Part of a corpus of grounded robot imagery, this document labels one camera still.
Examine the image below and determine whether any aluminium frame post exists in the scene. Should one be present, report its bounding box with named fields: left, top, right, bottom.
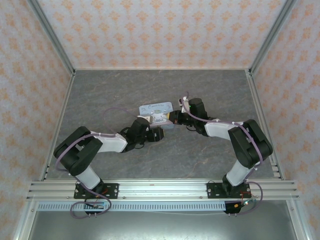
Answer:
left=26, top=0, right=77, bottom=76
left=248, top=0, right=299, bottom=76

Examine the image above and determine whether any slotted grey cable duct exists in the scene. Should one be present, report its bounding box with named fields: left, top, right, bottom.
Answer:
left=36, top=201, right=227, bottom=212

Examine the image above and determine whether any pastel cartoon tin box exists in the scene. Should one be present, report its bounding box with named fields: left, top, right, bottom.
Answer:
left=138, top=100, right=176, bottom=131

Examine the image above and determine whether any grey metal lower panel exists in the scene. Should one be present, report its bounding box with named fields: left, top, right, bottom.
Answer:
left=13, top=209, right=310, bottom=240

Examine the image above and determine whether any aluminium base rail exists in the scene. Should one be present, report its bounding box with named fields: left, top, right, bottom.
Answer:
left=26, top=178, right=300, bottom=201

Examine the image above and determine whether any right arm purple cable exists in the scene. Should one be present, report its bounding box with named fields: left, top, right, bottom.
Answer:
left=183, top=95, right=265, bottom=217

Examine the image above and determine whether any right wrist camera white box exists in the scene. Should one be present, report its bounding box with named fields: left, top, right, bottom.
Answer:
left=177, top=95, right=191, bottom=114

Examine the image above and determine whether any aluminium table side rail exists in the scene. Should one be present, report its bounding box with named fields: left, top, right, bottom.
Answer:
left=39, top=72, right=76, bottom=181
left=245, top=69, right=286, bottom=181

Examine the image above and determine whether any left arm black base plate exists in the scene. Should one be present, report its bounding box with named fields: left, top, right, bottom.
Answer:
left=73, top=182, right=120, bottom=200

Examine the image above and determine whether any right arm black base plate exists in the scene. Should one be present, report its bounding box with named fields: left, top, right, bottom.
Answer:
left=206, top=181, right=252, bottom=200

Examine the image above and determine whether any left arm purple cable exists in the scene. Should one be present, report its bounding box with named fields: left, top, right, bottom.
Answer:
left=55, top=106, right=141, bottom=219

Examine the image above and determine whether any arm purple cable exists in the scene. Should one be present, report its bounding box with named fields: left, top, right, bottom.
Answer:
left=183, top=95, right=265, bottom=217
left=55, top=106, right=141, bottom=219

